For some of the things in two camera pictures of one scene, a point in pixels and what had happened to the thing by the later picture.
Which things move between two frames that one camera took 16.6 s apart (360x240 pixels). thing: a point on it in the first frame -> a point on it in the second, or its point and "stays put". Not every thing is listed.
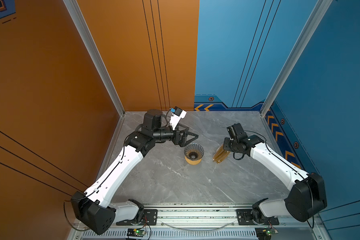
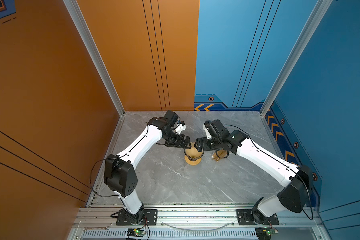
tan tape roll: [193, 162] stays put
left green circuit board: [136, 232] stays put
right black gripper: [225, 142] -> [198, 144]
